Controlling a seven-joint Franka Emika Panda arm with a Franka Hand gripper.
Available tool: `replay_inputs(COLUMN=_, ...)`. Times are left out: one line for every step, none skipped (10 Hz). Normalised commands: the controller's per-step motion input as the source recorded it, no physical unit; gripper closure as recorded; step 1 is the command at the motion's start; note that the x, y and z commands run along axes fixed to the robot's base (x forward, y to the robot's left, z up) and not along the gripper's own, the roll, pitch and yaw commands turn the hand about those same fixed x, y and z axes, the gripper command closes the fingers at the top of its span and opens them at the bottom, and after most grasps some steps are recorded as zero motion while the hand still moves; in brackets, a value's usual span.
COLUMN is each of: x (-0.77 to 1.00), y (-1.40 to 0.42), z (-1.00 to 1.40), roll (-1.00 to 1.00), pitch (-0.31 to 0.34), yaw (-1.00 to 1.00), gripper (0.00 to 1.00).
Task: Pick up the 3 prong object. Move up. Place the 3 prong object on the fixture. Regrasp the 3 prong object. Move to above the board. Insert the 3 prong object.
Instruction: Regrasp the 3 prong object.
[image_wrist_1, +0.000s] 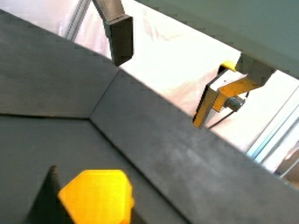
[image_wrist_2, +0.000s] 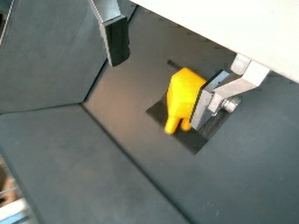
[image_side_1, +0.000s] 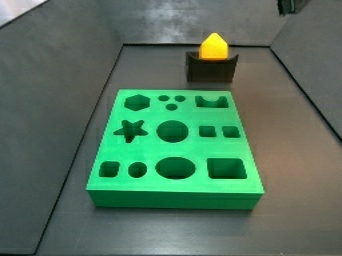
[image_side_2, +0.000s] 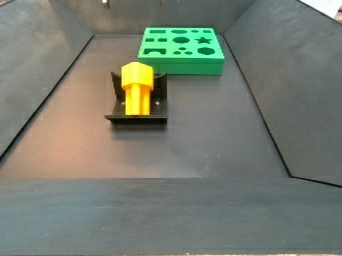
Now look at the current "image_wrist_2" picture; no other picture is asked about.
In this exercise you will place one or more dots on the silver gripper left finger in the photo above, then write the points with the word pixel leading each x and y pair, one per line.
pixel 113 30

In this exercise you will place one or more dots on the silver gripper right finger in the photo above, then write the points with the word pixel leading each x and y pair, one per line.
pixel 218 92

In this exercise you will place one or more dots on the yellow three prong object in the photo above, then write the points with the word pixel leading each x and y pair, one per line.
pixel 181 94

